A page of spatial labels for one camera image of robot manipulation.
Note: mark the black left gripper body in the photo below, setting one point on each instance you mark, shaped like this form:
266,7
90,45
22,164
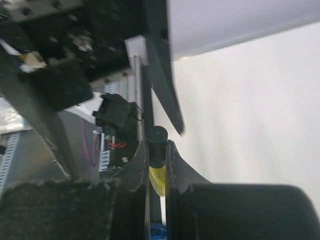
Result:
80,41

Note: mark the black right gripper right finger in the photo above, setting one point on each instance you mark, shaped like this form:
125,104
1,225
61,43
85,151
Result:
197,209

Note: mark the yellow nail polish bottle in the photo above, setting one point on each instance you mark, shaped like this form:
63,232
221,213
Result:
157,178

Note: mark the blue plaid sleeve forearm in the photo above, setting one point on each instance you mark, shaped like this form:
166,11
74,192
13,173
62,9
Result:
158,231

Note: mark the left white cable duct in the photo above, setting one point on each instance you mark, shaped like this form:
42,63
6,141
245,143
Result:
104,154

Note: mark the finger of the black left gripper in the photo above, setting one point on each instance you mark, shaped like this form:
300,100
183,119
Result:
45,121
159,61

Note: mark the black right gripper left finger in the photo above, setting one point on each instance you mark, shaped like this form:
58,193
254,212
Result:
114,208

